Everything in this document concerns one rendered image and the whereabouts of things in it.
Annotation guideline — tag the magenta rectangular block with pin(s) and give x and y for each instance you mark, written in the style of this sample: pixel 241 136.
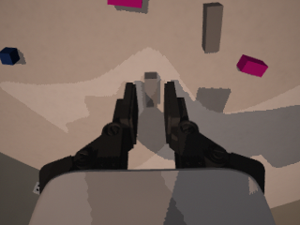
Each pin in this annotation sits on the magenta rectangular block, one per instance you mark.
pixel 126 3
pixel 252 65

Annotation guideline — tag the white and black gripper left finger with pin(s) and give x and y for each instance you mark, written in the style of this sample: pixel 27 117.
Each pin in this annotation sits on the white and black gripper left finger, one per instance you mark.
pixel 105 152

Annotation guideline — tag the grey rectangular block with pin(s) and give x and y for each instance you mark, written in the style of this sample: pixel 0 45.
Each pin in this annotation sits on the grey rectangular block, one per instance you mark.
pixel 211 26
pixel 151 89

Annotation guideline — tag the small dark blue cube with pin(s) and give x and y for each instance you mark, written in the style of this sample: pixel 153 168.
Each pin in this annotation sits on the small dark blue cube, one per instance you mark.
pixel 9 56

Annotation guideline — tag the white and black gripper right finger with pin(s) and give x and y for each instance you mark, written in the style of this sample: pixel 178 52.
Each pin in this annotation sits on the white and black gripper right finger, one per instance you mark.
pixel 194 150

